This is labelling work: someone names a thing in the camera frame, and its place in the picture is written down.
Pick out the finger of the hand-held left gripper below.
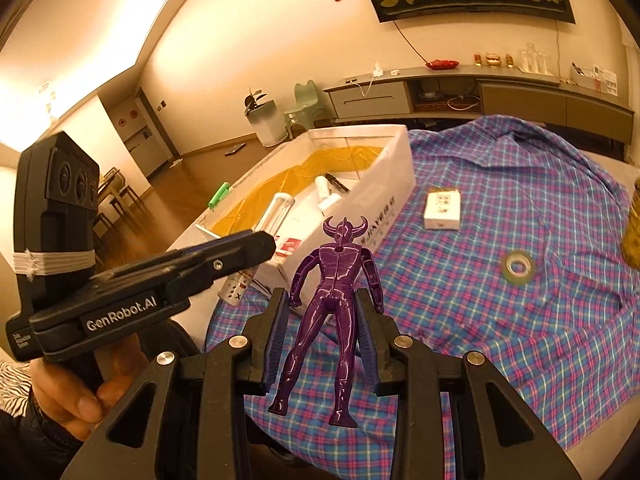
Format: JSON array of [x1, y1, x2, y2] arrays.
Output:
[[162, 231, 277, 302], [94, 228, 257, 283]]

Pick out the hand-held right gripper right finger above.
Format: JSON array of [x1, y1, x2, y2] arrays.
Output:
[[356, 291, 566, 480]]

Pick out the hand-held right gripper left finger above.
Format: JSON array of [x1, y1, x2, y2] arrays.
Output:
[[60, 288, 290, 480]]

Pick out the purple horned toy figure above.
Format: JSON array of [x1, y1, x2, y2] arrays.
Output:
[[267, 216, 385, 427]]

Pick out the white cardboard box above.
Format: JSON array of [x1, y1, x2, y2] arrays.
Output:
[[197, 125, 417, 297]]

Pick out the white tray with small items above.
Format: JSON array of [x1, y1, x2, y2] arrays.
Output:
[[570, 62, 621, 96]]

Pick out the person's left hand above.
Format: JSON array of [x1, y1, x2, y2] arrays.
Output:
[[29, 332, 152, 442]]

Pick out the white can with red marks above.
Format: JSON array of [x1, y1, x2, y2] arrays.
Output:
[[217, 270, 254, 307]]

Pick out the clear plastic tube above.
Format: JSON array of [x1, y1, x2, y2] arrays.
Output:
[[255, 192, 296, 241]]

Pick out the red and white packet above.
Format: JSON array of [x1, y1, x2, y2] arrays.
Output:
[[272, 235, 306, 261]]

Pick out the green plastic clip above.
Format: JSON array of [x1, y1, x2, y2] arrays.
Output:
[[209, 183, 232, 210]]

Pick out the wooden chair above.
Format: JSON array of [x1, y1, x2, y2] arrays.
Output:
[[92, 165, 139, 232]]

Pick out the small white bottle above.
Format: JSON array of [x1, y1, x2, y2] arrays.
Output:
[[314, 176, 344, 211]]

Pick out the tall wardrobe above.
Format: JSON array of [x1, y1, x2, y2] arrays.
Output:
[[107, 87, 179, 181]]

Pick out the potted plant in white pot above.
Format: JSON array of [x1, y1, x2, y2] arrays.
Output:
[[244, 87, 291, 149]]

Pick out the blue plaid shirt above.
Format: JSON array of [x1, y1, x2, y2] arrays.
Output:
[[204, 114, 640, 462]]

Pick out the zebra print cloth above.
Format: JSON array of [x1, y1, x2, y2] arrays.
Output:
[[0, 360, 37, 419]]

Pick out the small white labelled box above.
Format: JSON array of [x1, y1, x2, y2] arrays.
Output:
[[422, 187, 463, 232]]

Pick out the clear tape roll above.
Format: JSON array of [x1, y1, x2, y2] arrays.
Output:
[[500, 249, 540, 284]]

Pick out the green plastic stool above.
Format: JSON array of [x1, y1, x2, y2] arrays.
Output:
[[284, 80, 331, 136]]

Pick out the long grey media cabinet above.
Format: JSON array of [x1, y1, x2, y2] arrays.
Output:
[[324, 64, 636, 144]]

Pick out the gold ornaments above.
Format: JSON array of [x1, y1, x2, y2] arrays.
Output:
[[474, 51, 516, 68]]

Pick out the clear glass cups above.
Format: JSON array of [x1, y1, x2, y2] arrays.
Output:
[[517, 42, 556, 74]]

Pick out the white power strip with cable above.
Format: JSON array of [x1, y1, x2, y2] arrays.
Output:
[[357, 60, 404, 97]]

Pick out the thin hanging cable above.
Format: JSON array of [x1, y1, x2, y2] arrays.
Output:
[[392, 20, 433, 66]]

